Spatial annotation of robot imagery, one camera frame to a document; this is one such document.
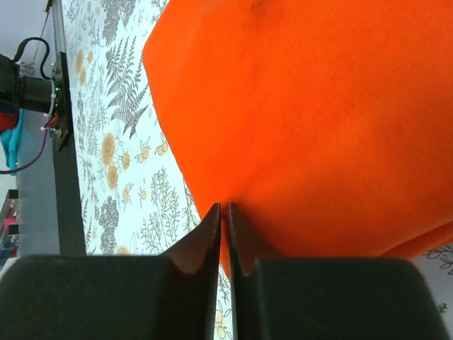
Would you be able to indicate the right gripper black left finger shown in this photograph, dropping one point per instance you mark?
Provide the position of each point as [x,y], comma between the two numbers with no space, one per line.
[168,296]

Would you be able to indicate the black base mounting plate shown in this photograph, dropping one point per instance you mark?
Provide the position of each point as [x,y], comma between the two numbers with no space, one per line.
[69,214]

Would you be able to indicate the orange t shirt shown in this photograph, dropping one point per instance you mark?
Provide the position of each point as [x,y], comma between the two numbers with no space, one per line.
[329,123]

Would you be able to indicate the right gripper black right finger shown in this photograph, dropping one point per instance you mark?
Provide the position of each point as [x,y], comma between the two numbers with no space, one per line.
[280,297]

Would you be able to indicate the floral patterned table mat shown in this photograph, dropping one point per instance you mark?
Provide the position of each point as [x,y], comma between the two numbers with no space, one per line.
[135,199]

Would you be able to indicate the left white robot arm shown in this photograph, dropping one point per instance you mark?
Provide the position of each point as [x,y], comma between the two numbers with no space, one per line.
[22,92]

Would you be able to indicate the teal and red cloths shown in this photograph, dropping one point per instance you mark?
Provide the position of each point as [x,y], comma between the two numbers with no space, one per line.
[11,128]

